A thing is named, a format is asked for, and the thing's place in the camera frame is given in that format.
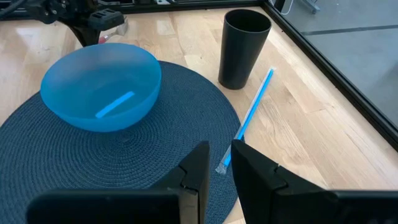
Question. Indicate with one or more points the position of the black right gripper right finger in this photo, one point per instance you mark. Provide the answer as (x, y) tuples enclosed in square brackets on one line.
[(280, 199)]

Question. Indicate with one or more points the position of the tall black cup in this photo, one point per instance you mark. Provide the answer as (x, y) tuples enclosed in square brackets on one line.
[(242, 53)]

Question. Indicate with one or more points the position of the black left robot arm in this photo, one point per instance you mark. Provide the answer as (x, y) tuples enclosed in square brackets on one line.
[(9, 7)]

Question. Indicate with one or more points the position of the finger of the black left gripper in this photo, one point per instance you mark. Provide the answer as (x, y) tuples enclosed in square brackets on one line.
[(87, 37)]

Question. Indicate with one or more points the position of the short blue strip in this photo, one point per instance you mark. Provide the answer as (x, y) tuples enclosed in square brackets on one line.
[(115, 104)]

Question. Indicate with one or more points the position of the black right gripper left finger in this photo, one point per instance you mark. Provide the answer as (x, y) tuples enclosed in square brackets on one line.
[(124, 207)]

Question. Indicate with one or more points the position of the blue straw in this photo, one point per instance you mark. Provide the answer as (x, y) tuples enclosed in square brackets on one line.
[(253, 105)]

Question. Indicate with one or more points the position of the translucent blue plastic bowl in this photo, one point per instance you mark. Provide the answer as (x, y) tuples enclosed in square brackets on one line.
[(77, 77)]

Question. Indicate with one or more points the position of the round dark woven placemat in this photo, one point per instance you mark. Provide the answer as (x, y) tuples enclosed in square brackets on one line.
[(93, 161)]

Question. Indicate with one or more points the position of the grey furniture foot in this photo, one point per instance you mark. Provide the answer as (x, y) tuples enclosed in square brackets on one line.
[(311, 6)]

